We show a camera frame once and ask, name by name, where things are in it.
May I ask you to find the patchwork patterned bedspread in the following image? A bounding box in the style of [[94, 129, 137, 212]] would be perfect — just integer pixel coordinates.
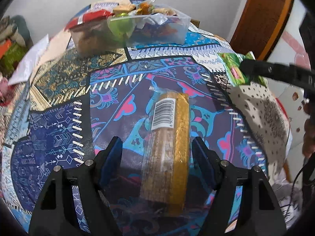
[[1, 23, 291, 235]]

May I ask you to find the brown wooden door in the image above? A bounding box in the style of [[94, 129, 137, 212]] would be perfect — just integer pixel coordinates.
[[230, 0, 294, 60]]

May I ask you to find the brown wafer cracker pack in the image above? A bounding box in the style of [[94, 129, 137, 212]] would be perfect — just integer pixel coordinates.
[[152, 7, 177, 16]]

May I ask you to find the green jelly cup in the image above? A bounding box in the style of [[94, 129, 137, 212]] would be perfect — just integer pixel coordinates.
[[107, 13, 135, 41]]

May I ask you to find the green pea snack bag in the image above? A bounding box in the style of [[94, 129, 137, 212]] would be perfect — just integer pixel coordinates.
[[218, 51, 267, 87]]

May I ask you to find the orange fried snack bag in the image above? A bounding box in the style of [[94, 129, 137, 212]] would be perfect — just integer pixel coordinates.
[[136, 1, 154, 15]]

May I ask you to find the clear plastic storage bin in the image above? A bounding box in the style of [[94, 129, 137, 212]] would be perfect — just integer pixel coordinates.
[[65, 0, 191, 56]]

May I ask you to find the pile of clothes and boxes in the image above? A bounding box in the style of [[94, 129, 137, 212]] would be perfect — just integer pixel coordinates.
[[1, 15, 33, 78]]

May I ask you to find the white pillow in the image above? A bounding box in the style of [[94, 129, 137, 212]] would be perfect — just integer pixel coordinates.
[[7, 34, 50, 86]]

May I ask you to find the red snack bag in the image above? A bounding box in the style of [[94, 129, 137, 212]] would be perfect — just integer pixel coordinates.
[[64, 9, 114, 30]]

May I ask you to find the beige toast slice pack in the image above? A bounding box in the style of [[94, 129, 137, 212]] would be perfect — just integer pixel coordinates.
[[113, 4, 136, 14]]

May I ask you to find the gold cracker pack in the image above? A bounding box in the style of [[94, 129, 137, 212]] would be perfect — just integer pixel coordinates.
[[140, 86, 191, 217]]

